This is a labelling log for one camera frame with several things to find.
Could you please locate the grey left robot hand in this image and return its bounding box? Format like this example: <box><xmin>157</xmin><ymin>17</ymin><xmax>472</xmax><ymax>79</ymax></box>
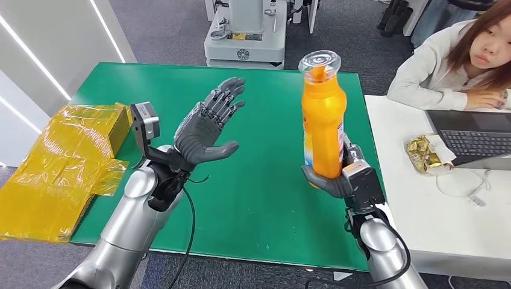
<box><xmin>174</xmin><ymin>76</ymin><xmax>246</xmax><ymax>166</ymax></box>

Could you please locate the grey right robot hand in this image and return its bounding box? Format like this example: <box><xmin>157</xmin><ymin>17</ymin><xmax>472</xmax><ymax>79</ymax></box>
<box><xmin>301</xmin><ymin>133</ymin><xmax>366</xmax><ymax>199</ymax></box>

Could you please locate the orange plastic bottle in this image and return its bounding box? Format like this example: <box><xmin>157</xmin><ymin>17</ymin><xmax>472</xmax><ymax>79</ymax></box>
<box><xmin>298</xmin><ymin>49</ymin><xmax>348</xmax><ymax>189</ymax></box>

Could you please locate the green table mat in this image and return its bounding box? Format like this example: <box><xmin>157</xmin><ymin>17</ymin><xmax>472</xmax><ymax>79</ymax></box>
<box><xmin>69</xmin><ymin>61</ymin><xmax>386</xmax><ymax>273</ymax></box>

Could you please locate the gold foil snack wrapper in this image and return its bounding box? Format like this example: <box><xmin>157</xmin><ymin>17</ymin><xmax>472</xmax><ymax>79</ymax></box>
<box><xmin>404</xmin><ymin>133</ymin><xmax>456</xmax><ymax>176</ymax></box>

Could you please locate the white desk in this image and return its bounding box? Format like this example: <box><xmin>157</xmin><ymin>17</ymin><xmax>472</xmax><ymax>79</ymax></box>
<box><xmin>364</xmin><ymin>95</ymin><xmax>511</xmax><ymax>282</ymax></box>

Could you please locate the person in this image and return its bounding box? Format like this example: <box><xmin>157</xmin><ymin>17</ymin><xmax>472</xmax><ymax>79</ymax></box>
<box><xmin>386</xmin><ymin>0</ymin><xmax>511</xmax><ymax>113</ymax></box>

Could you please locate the dark laptop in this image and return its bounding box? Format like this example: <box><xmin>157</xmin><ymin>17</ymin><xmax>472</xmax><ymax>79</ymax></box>
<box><xmin>424</xmin><ymin>110</ymin><xmax>511</xmax><ymax>172</ymax></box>

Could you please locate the yellow wrapped cardboard box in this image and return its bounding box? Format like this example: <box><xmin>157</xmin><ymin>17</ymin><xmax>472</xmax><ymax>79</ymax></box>
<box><xmin>0</xmin><ymin>102</ymin><xmax>140</xmax><ymax>243</ymax></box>

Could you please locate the person's hand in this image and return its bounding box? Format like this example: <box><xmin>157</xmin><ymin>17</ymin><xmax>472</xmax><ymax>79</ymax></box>
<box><xmin>464</xmin><ymin>88</ymin><xmax>509</xmax><ymax>111</ymax></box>

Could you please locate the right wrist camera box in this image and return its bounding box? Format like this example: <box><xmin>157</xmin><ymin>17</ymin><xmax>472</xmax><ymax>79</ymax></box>
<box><xmin>342</xmin><ymin>159</ymin><xmax>386</xmax><ymax>211</ymax></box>

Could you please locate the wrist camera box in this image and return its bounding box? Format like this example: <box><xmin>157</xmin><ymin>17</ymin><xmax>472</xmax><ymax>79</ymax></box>
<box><xmin>130</xmin><ymin>102</ymin><xmax>177</xmax><ymax>169</ymax></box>
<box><xmin>342</xmin><ymin>159</ymin><xmax>386</xmax><ymax>211</ymax></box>

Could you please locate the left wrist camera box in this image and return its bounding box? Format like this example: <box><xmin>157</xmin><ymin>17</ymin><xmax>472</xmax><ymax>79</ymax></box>
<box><xmin>130</xmin><ymin>102</ymin><xmax>177</xmax><ymax>169</ymax></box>

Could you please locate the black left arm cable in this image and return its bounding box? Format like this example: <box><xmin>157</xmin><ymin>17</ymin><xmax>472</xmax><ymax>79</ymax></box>
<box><xmin>166</xmin><ymin>175</ymin><xmax>211</xmax><ymax>289</ymax></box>

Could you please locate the white cable with plug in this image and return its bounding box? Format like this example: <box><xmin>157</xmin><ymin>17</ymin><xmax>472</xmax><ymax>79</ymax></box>
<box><xmin>435</xmin><ymin>169</ymin><xmax>492</xmax><ymax>207</ymax></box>

